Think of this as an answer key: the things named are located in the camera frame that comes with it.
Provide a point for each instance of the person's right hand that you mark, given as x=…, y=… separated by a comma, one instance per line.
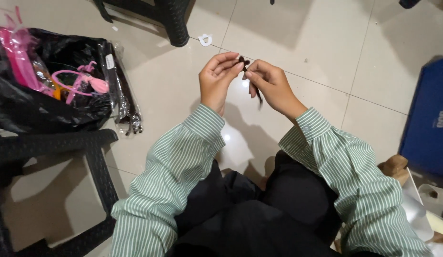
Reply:
x=275, y=87

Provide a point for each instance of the person's left hand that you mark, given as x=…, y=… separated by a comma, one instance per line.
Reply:
x=212, y=85

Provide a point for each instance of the brown pipe cleaner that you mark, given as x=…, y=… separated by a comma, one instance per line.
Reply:
x=258, y=97

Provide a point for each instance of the black plastic chair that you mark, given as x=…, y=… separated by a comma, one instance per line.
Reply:
x=173, y=21

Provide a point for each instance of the clear packet dark pipe cleaners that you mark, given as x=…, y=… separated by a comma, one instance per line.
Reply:
x=123, y=96

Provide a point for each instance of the pink pipe cleaner figure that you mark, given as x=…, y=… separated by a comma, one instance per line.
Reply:
x=91, y=84

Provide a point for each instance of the person's black trousers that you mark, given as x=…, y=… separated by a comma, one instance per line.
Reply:
x=264, y=214

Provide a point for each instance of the black plastic stool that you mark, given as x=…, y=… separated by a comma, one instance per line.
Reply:
x=96, y=167

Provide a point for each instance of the brown wooden piece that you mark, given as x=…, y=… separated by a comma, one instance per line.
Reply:
x=394, y=167

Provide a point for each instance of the blue cardboard box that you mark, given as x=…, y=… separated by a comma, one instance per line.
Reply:
x=427, y=117

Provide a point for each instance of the orange pipe cleaner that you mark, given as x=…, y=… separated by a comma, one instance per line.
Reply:
x=56, y=92

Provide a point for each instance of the dark object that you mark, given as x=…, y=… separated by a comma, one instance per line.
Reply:
x=409, y=3

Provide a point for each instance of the black plastic bag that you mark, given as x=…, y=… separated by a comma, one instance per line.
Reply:
x=46, y=110

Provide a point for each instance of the white plastic bag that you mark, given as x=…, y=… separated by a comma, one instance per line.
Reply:
x=416, y=210

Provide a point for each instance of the pink pipe cleaner packet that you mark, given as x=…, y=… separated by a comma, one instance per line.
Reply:
x=19, y=60

